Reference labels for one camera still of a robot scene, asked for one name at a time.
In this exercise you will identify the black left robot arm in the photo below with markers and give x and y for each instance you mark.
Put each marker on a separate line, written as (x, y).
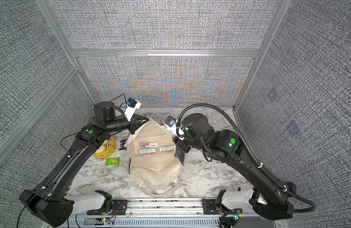
(47, 200)

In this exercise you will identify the small black packet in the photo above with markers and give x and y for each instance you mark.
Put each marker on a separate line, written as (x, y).
(122, 145)

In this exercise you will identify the green snack packet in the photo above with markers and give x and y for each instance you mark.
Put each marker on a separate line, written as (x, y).
(112, 161)

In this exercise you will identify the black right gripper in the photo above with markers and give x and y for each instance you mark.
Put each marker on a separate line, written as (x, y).
(182, 144)

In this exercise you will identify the yellow tape roll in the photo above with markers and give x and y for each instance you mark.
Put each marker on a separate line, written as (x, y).
(106, 149)

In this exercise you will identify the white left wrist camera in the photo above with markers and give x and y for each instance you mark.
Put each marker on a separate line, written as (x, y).
(131, 106)

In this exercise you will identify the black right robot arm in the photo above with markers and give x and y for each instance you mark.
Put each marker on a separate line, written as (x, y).
(268, 196)

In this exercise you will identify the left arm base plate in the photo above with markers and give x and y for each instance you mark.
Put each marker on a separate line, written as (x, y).
(116, 207)

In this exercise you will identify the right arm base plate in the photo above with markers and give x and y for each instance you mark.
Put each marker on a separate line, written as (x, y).
(215, 207)

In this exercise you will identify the beige canvas tote bag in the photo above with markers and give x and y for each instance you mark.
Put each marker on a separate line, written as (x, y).
(156, 173)

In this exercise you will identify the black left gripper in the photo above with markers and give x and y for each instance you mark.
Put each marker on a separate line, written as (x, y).
(135, 124)

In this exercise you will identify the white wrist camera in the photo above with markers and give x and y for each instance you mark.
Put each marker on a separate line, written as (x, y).
(174, 128)
(131, 106)

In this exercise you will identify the aluminium front rail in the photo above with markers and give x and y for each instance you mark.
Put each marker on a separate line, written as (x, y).
(170, 213)

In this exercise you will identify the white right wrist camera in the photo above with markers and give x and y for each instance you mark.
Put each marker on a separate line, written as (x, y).
(174, 128)

